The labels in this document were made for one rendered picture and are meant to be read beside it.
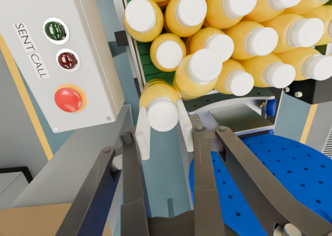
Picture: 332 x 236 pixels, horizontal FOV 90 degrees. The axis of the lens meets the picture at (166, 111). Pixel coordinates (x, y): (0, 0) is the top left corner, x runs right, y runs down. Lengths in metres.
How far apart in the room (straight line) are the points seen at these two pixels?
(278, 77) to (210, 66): 0.15
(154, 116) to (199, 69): 0.08
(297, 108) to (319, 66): 1.60
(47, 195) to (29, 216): 0.20
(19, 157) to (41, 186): 1.28
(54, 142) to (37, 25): 1.62
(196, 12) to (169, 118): 0.15
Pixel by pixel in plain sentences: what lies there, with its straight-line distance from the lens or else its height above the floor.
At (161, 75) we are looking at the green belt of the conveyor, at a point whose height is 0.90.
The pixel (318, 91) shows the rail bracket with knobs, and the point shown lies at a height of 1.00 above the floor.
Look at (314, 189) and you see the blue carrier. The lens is 0.39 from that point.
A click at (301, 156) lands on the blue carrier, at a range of 0.45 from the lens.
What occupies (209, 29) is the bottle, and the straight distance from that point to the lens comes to 0.31.
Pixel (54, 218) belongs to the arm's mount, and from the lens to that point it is 0.57.
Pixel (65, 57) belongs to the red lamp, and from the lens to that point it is 0.25.
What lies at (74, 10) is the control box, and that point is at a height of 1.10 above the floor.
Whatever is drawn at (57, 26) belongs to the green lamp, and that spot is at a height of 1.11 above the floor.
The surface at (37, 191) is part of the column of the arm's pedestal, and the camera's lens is 0.84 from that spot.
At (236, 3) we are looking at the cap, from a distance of 0.28.
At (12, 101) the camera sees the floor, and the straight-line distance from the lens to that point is 1.83.
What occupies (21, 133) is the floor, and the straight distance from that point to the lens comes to 1.94.
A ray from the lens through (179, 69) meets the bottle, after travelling 0.24.
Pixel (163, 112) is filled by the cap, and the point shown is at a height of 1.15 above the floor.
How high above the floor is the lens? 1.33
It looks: 66 degrees down
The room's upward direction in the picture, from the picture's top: 171 degrees clockwise
